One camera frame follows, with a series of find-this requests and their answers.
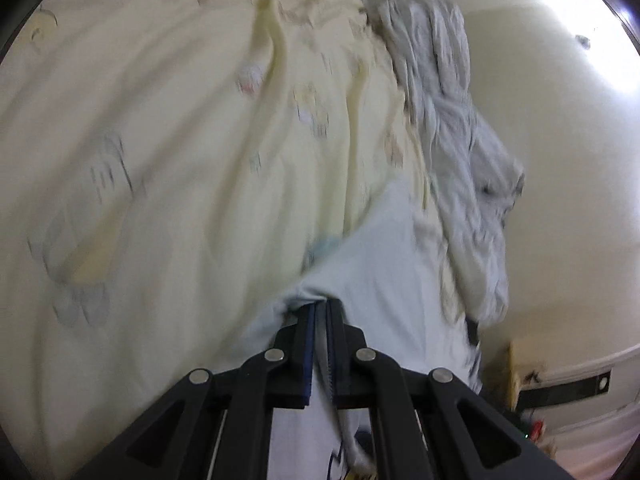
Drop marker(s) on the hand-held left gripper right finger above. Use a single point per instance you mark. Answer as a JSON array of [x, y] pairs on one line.
[[334, 350]]

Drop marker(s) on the grey white crumpled duvet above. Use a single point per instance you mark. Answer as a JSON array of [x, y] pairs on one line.
[[450, 110]]

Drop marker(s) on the cream bear print blanket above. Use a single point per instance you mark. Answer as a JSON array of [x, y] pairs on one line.
[[175, 135]]

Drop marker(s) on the small wall hook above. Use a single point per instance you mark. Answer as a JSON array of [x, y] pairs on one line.
[[583, 41]]

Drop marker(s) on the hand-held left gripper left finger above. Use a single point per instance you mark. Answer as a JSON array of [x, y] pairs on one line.
[[309, 350]]

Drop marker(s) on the red box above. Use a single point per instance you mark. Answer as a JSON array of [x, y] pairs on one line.
[[537, 430]]

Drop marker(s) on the white cartoon print T-shirt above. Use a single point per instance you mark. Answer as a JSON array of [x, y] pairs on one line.
[[380, 270]]

